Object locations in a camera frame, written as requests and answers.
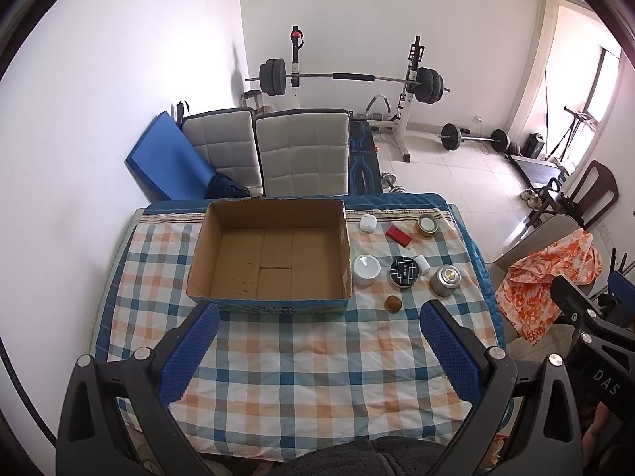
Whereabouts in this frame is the checked tablecloth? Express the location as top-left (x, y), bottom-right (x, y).
top-left (94, 193), bottom-right (507, 462)

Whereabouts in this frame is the beige chair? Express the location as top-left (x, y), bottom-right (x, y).
top-left (483, 215), bottom-right (603, 338)

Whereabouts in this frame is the short barbell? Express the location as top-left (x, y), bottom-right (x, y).
top-left (441, 123), bottom-right (509, 154)

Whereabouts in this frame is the black treadmill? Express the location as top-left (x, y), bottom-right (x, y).
top-left (508, 154), bottom-right (569, 185)

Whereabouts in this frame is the black round tin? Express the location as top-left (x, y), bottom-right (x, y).
top-left (389, 256), bottom-right (420, 289)

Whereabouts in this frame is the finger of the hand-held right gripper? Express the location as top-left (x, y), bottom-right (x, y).
top-left (552, 274), bottom-right (635, 343)
top-left (608, 270), bottom-right (635, 304)

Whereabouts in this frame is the dark blue cloth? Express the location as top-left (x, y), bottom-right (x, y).
top-left (206, 173), bottom-right (251, 199)

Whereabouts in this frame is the tall silver tin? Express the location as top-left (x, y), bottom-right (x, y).
top-left (429, 264), bottom-right (461, 297)

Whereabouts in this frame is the long barbell with black plates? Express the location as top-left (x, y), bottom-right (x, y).
top-left (245, 58), bottom-right (451, 105)

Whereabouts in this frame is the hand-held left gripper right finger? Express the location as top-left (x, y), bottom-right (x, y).
top-left (420, 300), bottom-right (583, 476)

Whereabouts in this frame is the white round jar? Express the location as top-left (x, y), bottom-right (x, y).
top-left (353, 254), bottom-right (382, 287)

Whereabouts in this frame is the orange patterned cloth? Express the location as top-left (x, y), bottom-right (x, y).
top-left (495, 229), bottom-right (602, 347)

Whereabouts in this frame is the window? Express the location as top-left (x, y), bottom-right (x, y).
top-left (575, 47), bottom-right (623, 125)

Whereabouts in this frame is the grey ab trainer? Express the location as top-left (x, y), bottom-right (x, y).
top-left (366, 94), bottom-right (398, 124)

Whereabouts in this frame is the black exercise machine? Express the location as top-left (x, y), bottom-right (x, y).
top-left (553, 106), bottom-right (603, 164)

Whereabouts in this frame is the brown wooden chair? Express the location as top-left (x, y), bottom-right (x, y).
top-left (528, 160), bottom-right (619, 231)

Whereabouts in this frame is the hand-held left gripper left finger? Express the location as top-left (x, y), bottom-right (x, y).
top-left (56, 301), bottom-right (221, 476)

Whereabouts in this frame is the white barbell rack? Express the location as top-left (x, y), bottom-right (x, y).
top-left (290, 25), bottom-right (427, 163)

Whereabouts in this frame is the grey padded chair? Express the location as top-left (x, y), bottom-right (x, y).
top-left (181, 107), bottom-right (264, 196)
top-left (254, 107), bottom-right (350, 198)

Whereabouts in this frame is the blue foam mat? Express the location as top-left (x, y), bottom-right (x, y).
top-left (124, 112), bottom-right (219, 202)

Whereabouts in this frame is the cardboard box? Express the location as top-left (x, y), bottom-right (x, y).
top-left (186, 197), bottom-right (354, 314)

